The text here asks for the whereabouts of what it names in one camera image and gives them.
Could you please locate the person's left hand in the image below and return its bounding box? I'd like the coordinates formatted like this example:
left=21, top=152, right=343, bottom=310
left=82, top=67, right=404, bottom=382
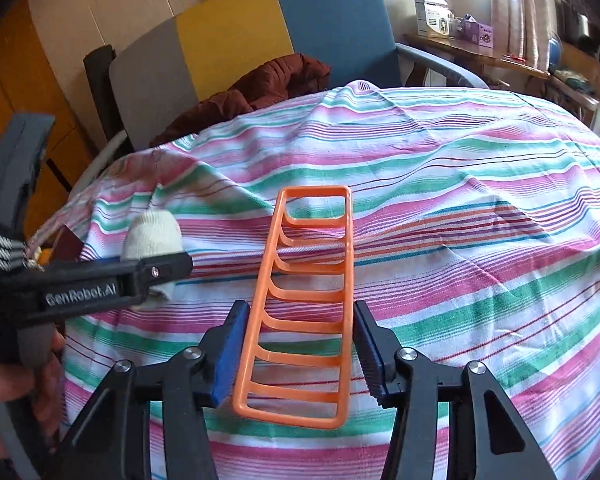
left=0, top=332, right=66, bottom=441

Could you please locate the white shelf unit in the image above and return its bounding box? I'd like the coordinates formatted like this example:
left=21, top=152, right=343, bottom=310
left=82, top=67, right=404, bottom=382
left=547, top=72, right=600, bottom=133

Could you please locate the maroon cloth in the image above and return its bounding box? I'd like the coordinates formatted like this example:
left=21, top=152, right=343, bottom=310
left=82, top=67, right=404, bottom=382
left=150, top=53, right=332, bottom=148

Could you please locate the striped pink green cloth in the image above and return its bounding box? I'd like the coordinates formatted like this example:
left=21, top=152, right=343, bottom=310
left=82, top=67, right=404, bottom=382
left=27, top=80, right=600, bottom=480

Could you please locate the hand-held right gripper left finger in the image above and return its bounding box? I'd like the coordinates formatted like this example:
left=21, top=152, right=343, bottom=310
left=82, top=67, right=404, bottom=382
left=55, top=300, right=251, bottom=480

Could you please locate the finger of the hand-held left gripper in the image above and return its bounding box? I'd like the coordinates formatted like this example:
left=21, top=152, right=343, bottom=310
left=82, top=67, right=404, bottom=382
left=130, top=252, right=193, bottom=301

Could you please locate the cream appliance box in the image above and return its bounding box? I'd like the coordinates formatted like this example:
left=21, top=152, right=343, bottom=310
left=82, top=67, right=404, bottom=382
left=414, top=0, right=452, bottom=38

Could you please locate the pink patterned curtain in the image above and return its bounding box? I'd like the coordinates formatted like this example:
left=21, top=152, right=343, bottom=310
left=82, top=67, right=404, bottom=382
left=487, top=0, right=556, bottom=68

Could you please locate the white sock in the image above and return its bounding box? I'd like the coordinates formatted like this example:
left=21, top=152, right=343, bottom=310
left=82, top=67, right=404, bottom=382
left=120, top=211, right=183, bottom=308

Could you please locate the orange plastic rack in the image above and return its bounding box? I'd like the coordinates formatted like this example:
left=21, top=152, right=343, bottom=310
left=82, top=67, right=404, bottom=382
left=231, top=185, right=355, bottom=431

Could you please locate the wooden desk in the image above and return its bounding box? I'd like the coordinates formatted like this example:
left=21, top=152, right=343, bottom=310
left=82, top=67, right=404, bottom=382
left=404, top=34, right=551, bottom=81

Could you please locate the purple box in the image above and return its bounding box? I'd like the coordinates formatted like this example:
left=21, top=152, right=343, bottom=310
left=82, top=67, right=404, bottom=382
left=461, top=19, right=496, bottom=52

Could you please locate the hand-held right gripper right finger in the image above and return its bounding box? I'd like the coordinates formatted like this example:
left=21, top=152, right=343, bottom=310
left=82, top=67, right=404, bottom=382
left=354, top=300, right=556, bottom=480

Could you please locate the wooden cabinet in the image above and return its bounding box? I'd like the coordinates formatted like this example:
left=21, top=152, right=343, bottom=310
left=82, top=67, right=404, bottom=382
left=0, top=0, right=96, bottom=241

